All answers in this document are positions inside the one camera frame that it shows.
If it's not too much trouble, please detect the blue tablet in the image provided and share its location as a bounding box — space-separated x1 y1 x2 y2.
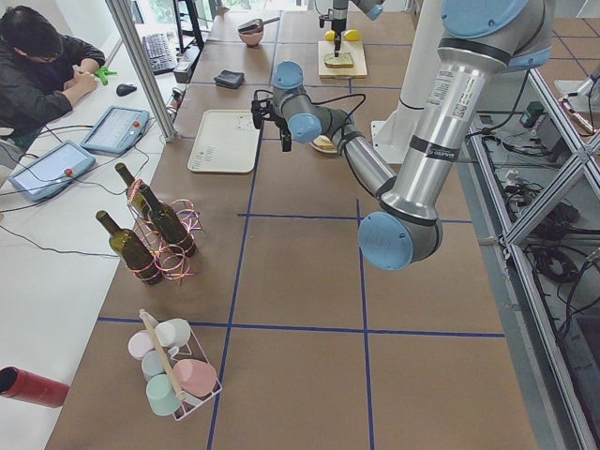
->
8 141 96 203
81 106 150 156

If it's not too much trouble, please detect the cream bear serving tray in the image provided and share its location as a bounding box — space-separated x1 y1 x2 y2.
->
187 110 260 173

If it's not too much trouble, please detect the grey folded cloth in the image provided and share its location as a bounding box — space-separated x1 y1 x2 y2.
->
214 69 245 89

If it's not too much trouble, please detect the green toy object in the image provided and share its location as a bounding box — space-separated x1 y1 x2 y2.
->
94 66 117 86

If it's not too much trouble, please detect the wooden rack handle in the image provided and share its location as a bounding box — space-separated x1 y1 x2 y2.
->
139 308 186 401

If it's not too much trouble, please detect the white round plate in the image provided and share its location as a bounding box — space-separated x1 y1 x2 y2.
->
308 135 339 155

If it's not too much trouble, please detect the wooden cutting board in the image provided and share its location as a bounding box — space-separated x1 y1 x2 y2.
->
318 40 368 79

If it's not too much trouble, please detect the white cup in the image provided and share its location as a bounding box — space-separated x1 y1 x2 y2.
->
154 318 191 348

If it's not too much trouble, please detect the metal scoop in bowl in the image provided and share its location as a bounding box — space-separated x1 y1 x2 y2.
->
237 17 280 35

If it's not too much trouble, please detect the pink plastic cup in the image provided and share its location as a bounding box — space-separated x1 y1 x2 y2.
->
173 359 218 398

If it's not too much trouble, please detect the blue tablet near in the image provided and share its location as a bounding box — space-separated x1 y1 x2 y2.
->
8 141 96 203

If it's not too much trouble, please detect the pale green cup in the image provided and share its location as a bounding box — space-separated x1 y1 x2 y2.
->
145 373 182 416

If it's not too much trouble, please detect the black computer mouse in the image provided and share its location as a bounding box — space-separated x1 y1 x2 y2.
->
115 83 137 98

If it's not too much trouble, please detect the pink bowl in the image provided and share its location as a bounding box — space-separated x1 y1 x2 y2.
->
238 26 263 47

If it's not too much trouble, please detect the copper wire bottle rack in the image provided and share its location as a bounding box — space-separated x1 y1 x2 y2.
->
127 179 203 284

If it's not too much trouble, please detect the green wine bottle far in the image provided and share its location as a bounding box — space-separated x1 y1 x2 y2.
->
114 162 149 219

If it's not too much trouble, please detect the blue tablet far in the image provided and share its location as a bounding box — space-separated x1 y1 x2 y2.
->
81 106 150 156

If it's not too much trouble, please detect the green wine bottle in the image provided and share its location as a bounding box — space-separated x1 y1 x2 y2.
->
139 183 197 257
114 162 149 219
96 210 163 285

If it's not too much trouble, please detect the green wine bottle near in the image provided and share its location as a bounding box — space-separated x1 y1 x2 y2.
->
96 210 163 285

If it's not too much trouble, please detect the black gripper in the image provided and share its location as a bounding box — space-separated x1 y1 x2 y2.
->
251 90 292 152
319 8 347 58

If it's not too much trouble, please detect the green wine bottle middle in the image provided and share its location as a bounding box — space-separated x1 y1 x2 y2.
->
139 183 197 257

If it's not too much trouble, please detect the grey cup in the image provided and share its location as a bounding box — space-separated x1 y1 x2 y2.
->
141 350 165 382

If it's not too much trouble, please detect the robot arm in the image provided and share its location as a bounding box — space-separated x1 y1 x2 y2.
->
319 0 383 57
251 1 555 270

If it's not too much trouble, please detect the red cylinder bottle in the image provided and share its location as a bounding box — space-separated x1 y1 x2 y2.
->
1 367 69 408

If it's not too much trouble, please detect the seated person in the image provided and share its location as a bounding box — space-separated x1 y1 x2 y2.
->
1 6 105 148

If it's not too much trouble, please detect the black keyboard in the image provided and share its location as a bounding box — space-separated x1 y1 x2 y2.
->
142 33 177 75

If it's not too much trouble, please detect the aluminium frame post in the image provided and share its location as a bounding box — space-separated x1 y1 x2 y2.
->
105 0 177 143

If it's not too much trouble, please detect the light pink cup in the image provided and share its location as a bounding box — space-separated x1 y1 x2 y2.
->
127 330 155 361

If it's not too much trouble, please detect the white wire cup rack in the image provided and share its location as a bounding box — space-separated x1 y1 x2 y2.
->
138 307 223 422

